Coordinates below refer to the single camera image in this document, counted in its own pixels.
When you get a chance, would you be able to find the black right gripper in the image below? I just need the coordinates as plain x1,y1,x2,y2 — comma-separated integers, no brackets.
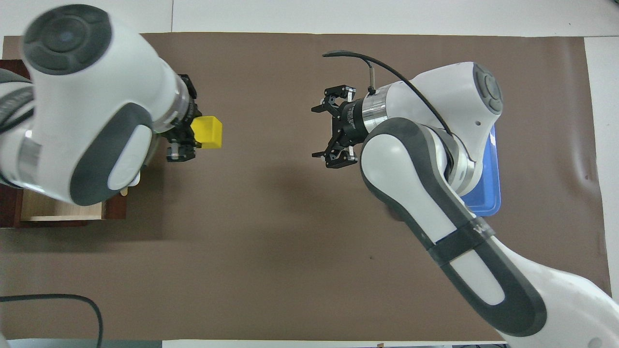
311,85,367,169

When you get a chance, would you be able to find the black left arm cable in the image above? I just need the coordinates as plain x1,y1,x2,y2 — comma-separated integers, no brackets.
0,294,103,348

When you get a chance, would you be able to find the wooden drawer with white handle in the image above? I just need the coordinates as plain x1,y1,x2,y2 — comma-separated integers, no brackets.
14,167,143,228

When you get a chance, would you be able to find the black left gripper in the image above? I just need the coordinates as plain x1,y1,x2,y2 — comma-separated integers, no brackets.
167,75,202,162

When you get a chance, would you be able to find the yellow cube block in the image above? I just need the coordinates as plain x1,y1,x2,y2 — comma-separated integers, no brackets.
191,115,223,149

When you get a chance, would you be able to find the brown table mat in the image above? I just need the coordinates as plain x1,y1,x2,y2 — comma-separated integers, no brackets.
0,32,612,341

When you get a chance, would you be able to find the blue plastic tray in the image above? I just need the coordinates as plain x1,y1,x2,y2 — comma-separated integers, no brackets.
459,123,502,217

